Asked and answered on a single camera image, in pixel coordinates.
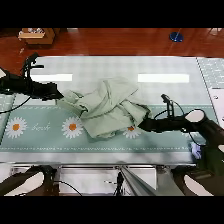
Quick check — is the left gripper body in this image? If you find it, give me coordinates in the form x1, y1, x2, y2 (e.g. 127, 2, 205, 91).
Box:
30, 81, 65, 102

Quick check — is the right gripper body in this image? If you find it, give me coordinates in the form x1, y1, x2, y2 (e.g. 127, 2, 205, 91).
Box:
137, 116, 170, 134

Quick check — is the pale green shirt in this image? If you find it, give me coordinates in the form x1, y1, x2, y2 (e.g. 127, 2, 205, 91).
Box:
55, 76, 154, 140

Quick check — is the small blue object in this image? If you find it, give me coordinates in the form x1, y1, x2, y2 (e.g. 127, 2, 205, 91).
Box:
189, 141, 203, 160

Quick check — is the brown box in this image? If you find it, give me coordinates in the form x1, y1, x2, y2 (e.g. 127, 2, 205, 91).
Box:
17, 27, 56, 46

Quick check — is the blue round object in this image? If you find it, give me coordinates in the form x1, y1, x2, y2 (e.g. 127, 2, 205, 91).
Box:
168, 31, 185, 44

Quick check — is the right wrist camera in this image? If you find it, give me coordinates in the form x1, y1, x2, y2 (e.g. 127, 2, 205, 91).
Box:
160, 93, 176, 118

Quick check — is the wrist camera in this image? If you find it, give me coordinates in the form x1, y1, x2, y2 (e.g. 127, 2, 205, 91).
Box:
21, 52, 45, 82
160, 93, 176, 118

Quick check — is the black cable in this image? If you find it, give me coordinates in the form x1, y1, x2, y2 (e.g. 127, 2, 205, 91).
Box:
53, 179, 83, 197
153, 99, 188, 121
0, 96, 32, 115

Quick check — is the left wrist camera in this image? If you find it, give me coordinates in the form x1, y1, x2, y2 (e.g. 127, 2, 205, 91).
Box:
21, 52, 45, 82

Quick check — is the silver frame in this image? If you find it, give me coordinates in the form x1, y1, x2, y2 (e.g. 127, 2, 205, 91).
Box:
0, 161, 198, 197

